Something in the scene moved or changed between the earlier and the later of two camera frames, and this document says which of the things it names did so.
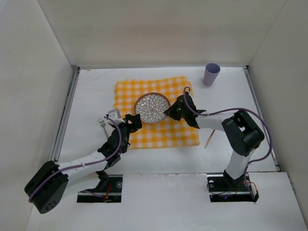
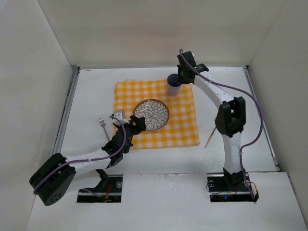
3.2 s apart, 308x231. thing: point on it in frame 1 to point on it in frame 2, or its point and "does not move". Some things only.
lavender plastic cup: (211, 72) to (173, 84)
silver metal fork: (103, 124) does not move
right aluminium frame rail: (256, 101) does not move
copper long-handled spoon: (210, 138) does not move
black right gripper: (178, 109) to (182, 77)
